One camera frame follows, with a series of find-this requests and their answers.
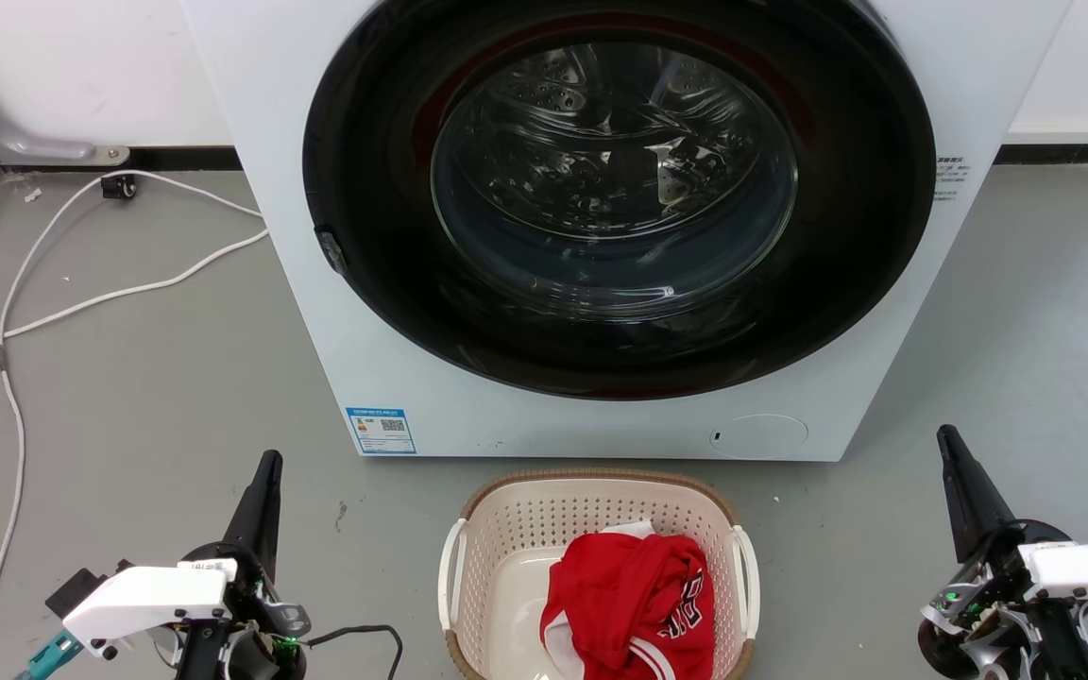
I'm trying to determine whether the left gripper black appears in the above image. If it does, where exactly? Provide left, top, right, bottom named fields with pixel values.
left=174, top=450, right=312, bottom=680

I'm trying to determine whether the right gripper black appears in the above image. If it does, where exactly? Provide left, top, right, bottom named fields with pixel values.
left=916, top=424, right=1088, bottom=680

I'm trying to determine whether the beige perforated laundry basket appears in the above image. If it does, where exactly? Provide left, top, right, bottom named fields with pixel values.
left=437, top=468, right=761, bottom=680

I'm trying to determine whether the blue energy label sticker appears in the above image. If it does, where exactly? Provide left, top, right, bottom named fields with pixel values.
left=346, top=407, right=417, bottom=456

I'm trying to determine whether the round white filter cover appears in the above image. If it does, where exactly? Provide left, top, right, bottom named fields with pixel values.
left=707, top=414, right=809, bottom=461

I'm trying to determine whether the white front-load washing machine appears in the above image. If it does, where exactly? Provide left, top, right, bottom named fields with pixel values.
left=179, top=0, right=1074, bottom=464

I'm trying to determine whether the round black washer door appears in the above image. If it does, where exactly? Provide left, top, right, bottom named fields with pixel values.
left=302, top=0, right=938, bottom=401

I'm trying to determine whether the red basketball jersey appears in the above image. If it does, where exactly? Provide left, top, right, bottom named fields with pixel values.
left=539, top=532, right=717, bottom=680

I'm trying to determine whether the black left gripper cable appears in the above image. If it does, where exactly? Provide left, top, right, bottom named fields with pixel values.
left=303, top=623, right=405, bottom=680

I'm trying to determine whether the teal cable connector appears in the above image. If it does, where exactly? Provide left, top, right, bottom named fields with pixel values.
left=15, top=631, right=84, bottom=680

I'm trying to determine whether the long white floor cable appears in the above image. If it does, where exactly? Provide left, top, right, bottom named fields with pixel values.
left=0, top=170, right=266, bottom=680

